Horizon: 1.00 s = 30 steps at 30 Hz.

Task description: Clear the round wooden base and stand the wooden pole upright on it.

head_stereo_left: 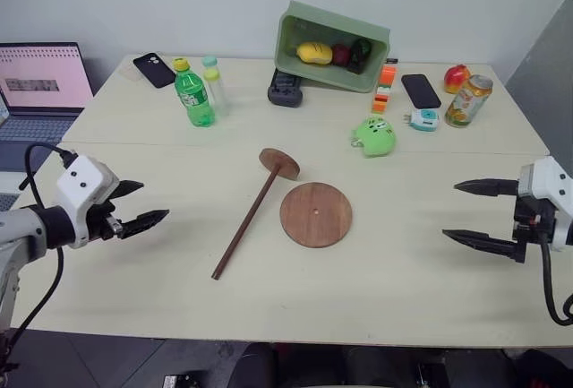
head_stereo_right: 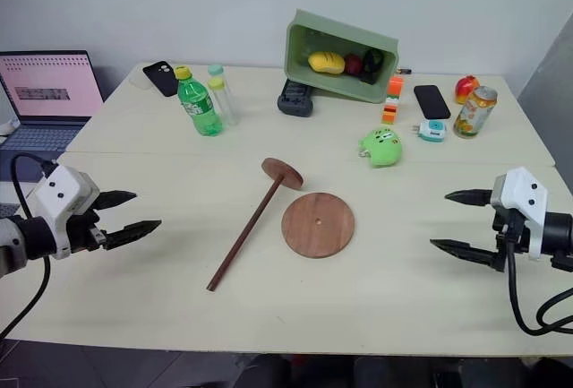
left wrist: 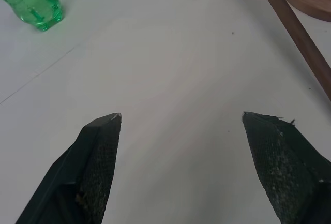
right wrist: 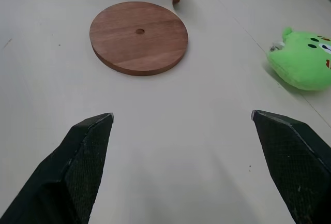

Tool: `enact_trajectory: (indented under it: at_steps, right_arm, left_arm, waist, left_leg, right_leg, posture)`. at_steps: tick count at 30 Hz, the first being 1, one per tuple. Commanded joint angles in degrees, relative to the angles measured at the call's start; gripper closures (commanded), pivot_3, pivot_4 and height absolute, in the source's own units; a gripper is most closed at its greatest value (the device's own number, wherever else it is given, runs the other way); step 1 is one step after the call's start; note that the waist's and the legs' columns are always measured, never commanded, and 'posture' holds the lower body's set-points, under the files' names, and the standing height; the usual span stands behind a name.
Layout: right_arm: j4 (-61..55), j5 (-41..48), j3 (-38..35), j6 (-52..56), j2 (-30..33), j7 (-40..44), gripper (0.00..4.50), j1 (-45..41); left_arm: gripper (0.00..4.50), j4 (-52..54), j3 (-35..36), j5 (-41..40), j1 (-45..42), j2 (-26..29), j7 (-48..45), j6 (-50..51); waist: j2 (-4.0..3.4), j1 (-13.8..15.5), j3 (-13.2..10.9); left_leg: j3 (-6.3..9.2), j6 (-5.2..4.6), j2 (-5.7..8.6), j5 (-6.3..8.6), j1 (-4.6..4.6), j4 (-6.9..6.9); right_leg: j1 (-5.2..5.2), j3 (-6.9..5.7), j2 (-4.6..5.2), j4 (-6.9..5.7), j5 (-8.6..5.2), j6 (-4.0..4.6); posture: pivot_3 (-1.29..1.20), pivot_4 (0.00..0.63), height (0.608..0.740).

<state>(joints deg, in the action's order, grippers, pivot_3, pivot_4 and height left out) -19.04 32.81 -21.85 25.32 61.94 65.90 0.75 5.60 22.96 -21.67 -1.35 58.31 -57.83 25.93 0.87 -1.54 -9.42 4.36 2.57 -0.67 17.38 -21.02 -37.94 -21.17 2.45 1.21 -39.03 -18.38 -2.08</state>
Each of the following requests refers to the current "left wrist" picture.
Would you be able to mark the brown wooden stick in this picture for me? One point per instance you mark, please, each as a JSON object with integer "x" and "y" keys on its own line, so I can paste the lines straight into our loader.
{"x": 292, "y": 24}

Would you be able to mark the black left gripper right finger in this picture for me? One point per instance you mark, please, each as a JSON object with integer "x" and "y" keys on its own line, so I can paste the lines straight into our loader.
{"x": 282, "y": 169}

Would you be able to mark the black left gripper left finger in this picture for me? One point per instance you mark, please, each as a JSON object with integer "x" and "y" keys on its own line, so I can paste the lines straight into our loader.
{"x": 95, "y": 167}

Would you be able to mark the green plastic bottle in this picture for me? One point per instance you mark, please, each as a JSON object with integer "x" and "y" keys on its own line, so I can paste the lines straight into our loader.
{"x": 33, "y": 4}

